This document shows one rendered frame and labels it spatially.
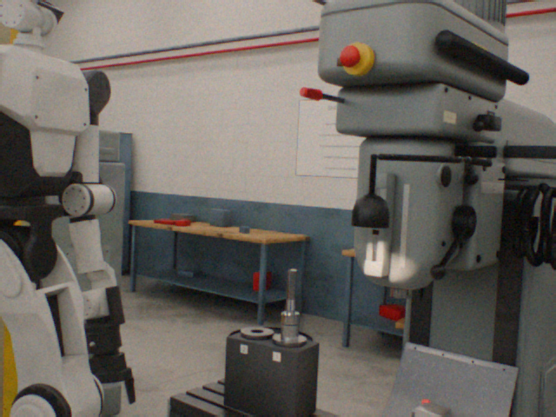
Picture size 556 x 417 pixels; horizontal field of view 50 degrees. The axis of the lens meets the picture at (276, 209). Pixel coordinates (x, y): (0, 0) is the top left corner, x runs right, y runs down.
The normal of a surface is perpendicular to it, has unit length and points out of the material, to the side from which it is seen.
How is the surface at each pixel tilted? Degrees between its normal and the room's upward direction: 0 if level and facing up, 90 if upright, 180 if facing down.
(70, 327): 90
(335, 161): 90
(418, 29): 90
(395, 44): 90
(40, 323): 115
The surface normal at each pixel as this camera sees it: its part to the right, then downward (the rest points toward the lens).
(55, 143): 0.96, 0.06
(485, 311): -0.63, 0.02
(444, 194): 0.78, 0.07
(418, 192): -0.19, 0.05
